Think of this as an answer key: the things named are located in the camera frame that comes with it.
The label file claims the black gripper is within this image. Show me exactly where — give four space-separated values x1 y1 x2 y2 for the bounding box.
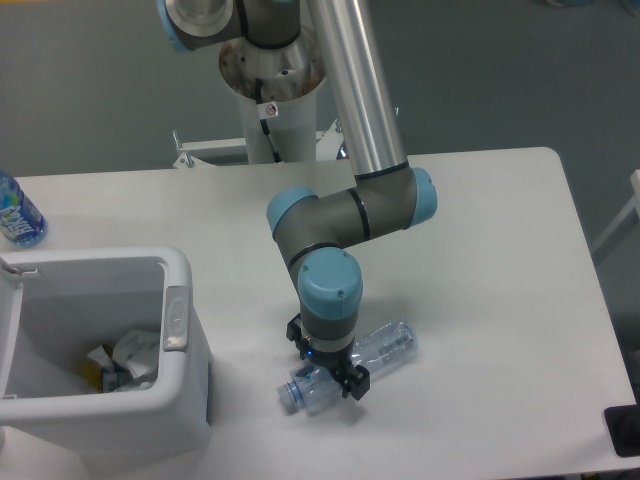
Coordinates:
285 314 371 400

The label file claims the clear plastic bottle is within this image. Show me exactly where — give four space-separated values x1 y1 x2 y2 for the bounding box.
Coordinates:
277 319 418 415

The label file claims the white paper trash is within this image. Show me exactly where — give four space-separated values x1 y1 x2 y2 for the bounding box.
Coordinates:
112 329 160 379

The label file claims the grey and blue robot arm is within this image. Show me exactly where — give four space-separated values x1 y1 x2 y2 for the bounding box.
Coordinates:
156 1 437 399

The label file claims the yellow wrapper trash in bin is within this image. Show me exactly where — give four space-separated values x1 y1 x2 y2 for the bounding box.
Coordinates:
79 342 151 394

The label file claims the white plastic trash can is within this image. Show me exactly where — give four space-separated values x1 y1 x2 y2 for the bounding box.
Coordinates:
1 247 211 455

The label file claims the black object at table edge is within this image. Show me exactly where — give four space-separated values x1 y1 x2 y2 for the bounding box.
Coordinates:
604 404 639 458

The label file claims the blue labelled water bottle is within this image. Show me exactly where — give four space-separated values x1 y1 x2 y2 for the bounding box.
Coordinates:
1 171 48 248

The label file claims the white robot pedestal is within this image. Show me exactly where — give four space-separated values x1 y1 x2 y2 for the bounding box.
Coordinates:
171 27 351 170

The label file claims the black cable on pedestal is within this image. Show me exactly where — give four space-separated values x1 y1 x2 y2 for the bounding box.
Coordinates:
254 77 282 164

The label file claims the white frame at right edge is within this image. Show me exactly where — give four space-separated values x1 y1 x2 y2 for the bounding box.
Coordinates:
590 169 639 264

